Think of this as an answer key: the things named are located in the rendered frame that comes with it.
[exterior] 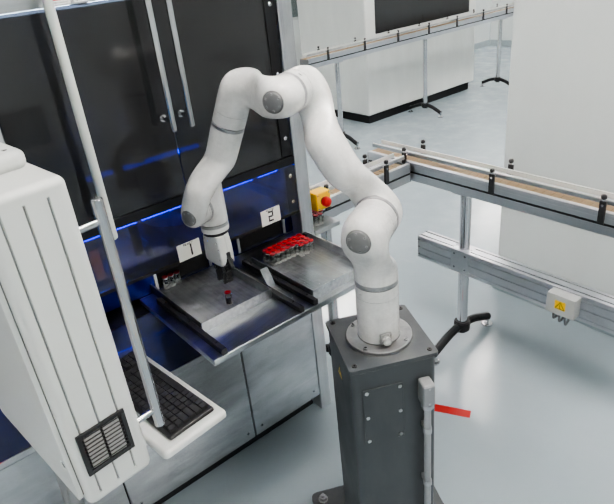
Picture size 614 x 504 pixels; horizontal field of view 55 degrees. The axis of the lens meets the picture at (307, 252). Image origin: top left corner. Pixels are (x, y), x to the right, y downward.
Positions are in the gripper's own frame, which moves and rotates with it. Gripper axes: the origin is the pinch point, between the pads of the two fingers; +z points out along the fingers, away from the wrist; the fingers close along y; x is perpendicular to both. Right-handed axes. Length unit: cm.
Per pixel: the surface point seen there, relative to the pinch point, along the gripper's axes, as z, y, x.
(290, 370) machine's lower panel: 68, -20, 32
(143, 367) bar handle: -7, 34, -42
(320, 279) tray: 11.0, 10.6, 29.5
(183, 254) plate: -2.5, -18.6, -3.7
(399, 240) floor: 98, -106, 193
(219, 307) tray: 10.8, -1.0, -3.4
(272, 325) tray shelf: 11.3, 19.6, 2.4
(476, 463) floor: 100, 47, 69
